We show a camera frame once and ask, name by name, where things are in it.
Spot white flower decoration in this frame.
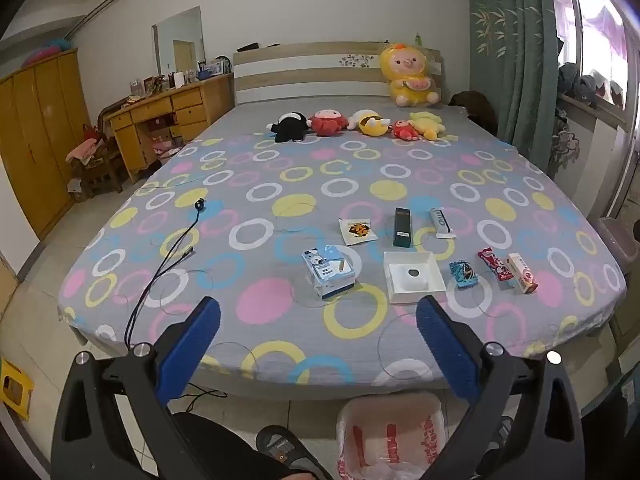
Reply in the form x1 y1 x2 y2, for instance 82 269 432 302
549 127 584 174

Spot trash bin with white bag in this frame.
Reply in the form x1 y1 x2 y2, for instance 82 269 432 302
336 392 449 480

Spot yellow and white plush toy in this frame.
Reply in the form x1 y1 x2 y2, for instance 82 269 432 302
348 109 394 137

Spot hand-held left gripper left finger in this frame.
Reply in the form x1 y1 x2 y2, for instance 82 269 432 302
50 296 222 480

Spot black sandal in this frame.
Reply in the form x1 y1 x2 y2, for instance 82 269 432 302
255 425 332 480

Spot green curtain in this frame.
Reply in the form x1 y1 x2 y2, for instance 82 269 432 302
467 0 562 150

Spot small red plush toy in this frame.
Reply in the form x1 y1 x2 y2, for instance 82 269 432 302
391 119 421 141

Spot wooden chair with clothes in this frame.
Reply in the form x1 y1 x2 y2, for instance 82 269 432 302
66 105 127 204

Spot assorted desk items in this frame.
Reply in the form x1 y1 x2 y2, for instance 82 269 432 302
127 57 234 99

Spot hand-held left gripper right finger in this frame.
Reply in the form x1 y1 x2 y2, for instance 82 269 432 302
415 295 586 480

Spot black cable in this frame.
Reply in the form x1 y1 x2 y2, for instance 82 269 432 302
120 199 209 349

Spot yellow duck plush toy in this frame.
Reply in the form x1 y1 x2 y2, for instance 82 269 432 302
410 111 445 141

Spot white square box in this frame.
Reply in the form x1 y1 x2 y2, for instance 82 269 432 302
383 251 447 306

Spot yellow plastic stool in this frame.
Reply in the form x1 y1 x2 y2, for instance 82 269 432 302
0 357 35 422

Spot wooden wardrobe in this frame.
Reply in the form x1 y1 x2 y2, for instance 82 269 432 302
0 47 94 242

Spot white snack packet orange print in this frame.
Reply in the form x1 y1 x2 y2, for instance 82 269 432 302
338 217 380 247

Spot pink plastic bin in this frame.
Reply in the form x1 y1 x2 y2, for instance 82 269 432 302
594 215 640 262

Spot large yellow pig plush toy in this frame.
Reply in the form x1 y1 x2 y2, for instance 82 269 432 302
378 42 441 108

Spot blue and white small box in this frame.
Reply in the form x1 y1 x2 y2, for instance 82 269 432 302
301 244 357 301

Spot silver tube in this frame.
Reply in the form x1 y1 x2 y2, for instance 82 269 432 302
428 208 457 240

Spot dark green box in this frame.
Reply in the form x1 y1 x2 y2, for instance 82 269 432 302
393 207 414 249

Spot wooden desk with drawers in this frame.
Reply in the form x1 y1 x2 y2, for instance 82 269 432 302
106 72 236 184

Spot blue snack packet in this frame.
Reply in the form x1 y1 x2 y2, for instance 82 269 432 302
448 260 480 290

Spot wooden bed headboard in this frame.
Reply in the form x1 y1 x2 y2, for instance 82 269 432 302
232 41 444 107

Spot red snack packet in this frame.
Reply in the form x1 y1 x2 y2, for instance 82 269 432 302
476 248 516 284

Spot pink inflatable toy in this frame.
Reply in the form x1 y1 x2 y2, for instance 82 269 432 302
22 37 71 66

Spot black and white plush toy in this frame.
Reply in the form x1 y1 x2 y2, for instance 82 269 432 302
266 112 308 144

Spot wall mirror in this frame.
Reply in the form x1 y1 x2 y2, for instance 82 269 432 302
151 6 206 79

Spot person's leg in black trousers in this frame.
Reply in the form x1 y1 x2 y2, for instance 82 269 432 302
172 411 282 480

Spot white and red small box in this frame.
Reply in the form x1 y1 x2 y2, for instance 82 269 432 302
505 253 540 295

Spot pile of dark hats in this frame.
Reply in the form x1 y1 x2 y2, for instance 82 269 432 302
557 62 627 107

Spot window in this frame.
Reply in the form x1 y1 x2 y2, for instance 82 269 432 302
549 0 640 128

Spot bed with circle-print sheet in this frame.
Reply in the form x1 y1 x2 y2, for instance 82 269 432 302
57 95 628 402

